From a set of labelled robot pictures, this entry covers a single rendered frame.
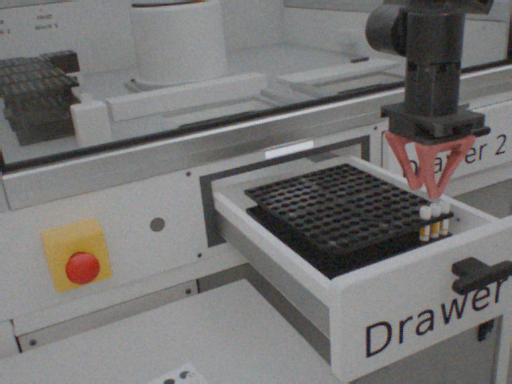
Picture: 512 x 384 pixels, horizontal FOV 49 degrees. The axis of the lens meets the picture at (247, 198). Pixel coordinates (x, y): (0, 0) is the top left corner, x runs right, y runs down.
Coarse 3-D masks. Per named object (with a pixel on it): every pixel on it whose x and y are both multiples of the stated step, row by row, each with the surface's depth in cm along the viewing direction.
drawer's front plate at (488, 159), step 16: (480, 112) 95; (496, 112) 97; (496, 128) 98; (384, 144) 90; (480, 144) 98; (496, 144) 100; (384, 160) 91; (416, 160) 92; (464, 160) 97; (480, 160) 99; (496, 160) 101
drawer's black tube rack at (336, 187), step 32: (256, 192) 78; (288, 192) 78; (320, 192) 76; (352, 192) 76; (384, 192) 76; (288, 224) 69; (320, 224) 68; (352, 224) 68; (384, 224) 66; (320, 256) 66; (352, 256) 66; (384, 256) 65
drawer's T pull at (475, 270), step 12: (456, 264) 55; (468, 264) 54; (480, 264) 54; (504, 264) 54; (468, 276) 52; (480, 276) 52; (492, 276) 53; (504, 276) 54; (456, 288) 52; (468, 288) 52
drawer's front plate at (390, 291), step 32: (416, 256) 53; (448, 256) 55; (480, 256) 57; (352, 288) 50; (384, 288) 52; (416, 288) 54; (448, 288) 56; (352, 320) 52; (384, 320) 54; (416, 320) 56; (480, 320) 60; (352, 352) 53; (384, 352) 55
